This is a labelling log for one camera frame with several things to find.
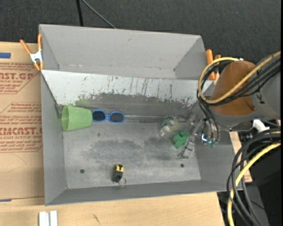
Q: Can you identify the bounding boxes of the clear bottle with white cap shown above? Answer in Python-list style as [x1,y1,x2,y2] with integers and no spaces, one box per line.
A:
[158,116,180,137]

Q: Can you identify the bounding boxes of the green toy block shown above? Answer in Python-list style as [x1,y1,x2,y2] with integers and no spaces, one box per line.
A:
[172,130,190,150]

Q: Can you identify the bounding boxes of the brown cardboard board, red print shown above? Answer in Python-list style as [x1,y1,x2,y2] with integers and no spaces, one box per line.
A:
[0,40,46,202]

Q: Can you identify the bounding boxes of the black and yellow key fob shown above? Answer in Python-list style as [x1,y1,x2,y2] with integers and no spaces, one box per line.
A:
[111,163,127,186]

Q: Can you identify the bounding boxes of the green plastic cup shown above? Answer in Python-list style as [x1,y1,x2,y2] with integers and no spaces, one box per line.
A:
[61,105,93,132]

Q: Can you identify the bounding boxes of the grey metal bin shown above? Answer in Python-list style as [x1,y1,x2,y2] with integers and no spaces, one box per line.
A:
[38,24,238,206]

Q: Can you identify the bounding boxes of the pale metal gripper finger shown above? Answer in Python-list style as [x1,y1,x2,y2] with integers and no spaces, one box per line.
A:
[182,136,196,160]
[177,145,189,159]

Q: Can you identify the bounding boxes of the black cylinder on white bracket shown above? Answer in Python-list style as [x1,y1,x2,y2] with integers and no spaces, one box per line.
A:
[239,119,268,142]

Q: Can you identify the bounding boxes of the blue sunglasses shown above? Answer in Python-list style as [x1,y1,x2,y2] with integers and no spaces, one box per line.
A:
[92,110,126,124]

